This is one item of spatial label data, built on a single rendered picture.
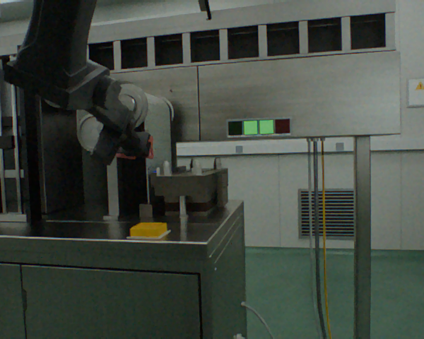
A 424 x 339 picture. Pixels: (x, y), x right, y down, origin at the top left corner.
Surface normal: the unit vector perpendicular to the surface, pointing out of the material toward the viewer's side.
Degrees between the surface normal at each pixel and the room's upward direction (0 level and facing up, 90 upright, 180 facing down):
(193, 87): 90
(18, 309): 90
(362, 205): 90
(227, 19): 90
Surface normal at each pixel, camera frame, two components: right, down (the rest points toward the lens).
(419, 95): -0.22, 0.06
